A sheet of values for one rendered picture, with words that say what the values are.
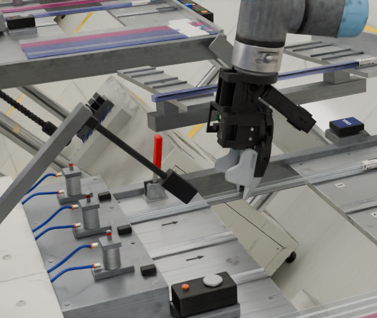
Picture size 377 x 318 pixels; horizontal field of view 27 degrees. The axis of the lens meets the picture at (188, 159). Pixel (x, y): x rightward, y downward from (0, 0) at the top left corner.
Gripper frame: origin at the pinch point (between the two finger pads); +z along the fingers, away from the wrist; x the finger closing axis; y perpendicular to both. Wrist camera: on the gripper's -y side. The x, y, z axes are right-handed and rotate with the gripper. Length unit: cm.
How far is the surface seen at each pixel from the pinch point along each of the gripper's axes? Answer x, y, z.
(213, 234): 9.2, 9.1, 2.9
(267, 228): -85, -54, 52
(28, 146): -81, 20, 24
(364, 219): 14.7, -12.8, -1.4
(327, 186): 2.6, -13.1, -1.4
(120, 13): -126, -13, -2
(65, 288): 23.4, 34.5, 1.7
